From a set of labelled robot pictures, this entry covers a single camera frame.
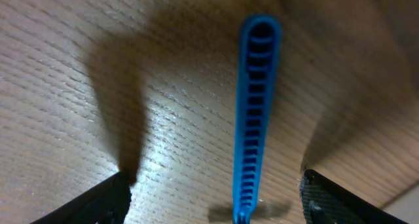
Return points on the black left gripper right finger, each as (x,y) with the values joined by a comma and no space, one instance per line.
(324,202)

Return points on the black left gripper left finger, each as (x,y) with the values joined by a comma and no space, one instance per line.
(106,203)

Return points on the blue disposable razor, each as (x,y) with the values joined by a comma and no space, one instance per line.
(258,59)

